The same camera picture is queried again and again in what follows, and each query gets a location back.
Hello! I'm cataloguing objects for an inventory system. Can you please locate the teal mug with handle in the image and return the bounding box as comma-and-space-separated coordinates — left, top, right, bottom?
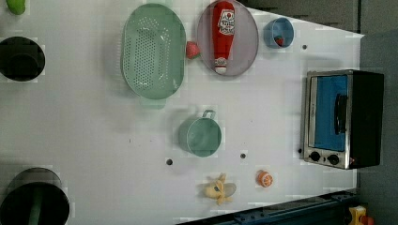
178, 110, 222, 158

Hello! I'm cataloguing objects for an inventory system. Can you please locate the small red strawberry toy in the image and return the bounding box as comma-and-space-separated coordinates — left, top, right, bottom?
274, 36, 284, 47

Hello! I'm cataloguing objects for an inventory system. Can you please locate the black and silver toaster oven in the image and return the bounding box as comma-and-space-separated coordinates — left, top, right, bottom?
302, 69, 384, 170

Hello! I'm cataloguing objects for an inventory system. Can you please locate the orange slice toy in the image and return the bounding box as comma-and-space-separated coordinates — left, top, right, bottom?
256, 170, 273, 188

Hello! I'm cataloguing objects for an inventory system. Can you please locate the black cylinder robot base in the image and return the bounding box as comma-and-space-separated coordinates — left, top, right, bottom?
1, 167, 70, 225

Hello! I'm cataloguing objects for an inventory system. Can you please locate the red plush ketchup bottle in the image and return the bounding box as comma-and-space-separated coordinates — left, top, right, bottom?
212, 1, 235, 74

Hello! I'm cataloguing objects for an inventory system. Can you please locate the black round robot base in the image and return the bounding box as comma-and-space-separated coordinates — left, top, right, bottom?
0, 37, 45, 82

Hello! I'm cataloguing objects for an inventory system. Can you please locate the blue metal frame rail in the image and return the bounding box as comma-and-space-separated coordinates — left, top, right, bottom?
178, 191, 359, 225

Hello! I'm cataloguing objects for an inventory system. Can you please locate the yellow plush banana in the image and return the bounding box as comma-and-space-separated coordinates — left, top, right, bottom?
203, 173, 237, 205

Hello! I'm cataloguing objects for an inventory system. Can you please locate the red plush strawberry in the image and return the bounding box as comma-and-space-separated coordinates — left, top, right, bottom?
186, 41, 200, 59

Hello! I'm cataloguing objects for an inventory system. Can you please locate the blue small bowl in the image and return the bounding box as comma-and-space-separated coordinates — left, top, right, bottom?
264, 18, 295, 49

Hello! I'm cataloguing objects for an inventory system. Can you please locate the green perforated colander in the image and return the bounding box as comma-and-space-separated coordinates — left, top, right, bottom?
120, 3, 186, 109

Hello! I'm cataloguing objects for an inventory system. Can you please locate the grey round plate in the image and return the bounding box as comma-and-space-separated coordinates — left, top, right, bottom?
196, 0, 259, 76

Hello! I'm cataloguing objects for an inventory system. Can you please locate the yellow and orange toy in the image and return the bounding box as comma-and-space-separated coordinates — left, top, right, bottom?
348, 205, 375, 225

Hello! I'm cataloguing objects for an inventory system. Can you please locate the green object at corner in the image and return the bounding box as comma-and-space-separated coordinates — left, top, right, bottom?
6, 0, 26, 15

